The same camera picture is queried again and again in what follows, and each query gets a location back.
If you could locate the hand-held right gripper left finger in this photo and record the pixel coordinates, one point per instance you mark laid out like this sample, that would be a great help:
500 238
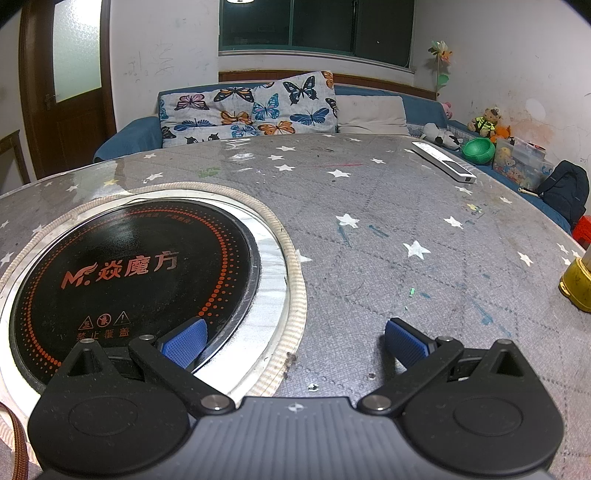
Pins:
184 344

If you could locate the white remote control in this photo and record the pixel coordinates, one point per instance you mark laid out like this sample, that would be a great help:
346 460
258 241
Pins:
443 161

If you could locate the yellow container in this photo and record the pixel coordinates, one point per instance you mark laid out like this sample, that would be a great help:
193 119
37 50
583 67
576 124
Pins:
577 281

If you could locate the green bowl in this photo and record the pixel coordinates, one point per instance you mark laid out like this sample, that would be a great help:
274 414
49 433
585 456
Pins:
478 151

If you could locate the black and white plush toy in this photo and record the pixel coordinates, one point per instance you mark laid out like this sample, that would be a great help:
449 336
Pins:
441 136

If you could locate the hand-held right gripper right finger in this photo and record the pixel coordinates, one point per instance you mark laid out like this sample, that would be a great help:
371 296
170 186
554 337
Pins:
406 342

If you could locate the grey star print table cover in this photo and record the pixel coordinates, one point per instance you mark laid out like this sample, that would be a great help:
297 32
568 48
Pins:
392 277

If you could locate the brown shoelace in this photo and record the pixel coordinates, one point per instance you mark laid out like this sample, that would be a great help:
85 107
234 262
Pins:
18 443

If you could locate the black round induction cooktop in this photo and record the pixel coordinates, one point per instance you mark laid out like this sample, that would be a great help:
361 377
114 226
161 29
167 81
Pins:
138 277

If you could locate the orange plush toy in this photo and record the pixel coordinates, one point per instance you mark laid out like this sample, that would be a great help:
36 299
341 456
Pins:
502 134

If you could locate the clear plastic toy box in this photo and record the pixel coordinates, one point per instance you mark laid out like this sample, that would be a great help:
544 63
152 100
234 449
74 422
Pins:
524 166

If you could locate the dark window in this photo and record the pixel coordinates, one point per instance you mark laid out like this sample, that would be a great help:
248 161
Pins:
314 23

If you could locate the butterfly print pillow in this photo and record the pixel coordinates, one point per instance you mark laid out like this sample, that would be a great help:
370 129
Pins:
240 110

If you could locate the wooden door with frosted glass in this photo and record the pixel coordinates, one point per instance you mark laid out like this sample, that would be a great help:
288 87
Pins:
69 120

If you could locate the wooden side desk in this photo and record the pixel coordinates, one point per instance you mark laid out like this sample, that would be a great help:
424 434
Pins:
16 152

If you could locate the pink plush toy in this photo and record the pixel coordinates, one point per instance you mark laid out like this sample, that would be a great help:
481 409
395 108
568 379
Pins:
448 110

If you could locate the teddy bear with yellow vest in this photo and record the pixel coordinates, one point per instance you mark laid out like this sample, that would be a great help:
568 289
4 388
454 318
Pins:
485 122

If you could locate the blue sofa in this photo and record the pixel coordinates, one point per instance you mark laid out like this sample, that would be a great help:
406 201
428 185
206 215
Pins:
129 136

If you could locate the white cushion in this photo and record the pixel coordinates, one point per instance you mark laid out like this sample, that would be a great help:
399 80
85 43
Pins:
371 115

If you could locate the black backpack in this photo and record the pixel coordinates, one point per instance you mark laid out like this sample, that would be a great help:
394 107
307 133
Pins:
565 194

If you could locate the red stool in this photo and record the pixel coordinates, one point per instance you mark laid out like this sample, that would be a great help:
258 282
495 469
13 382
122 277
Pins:
584 230

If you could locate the colourful pinwheel toy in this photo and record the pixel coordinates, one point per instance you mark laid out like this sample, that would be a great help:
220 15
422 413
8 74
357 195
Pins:
439 53

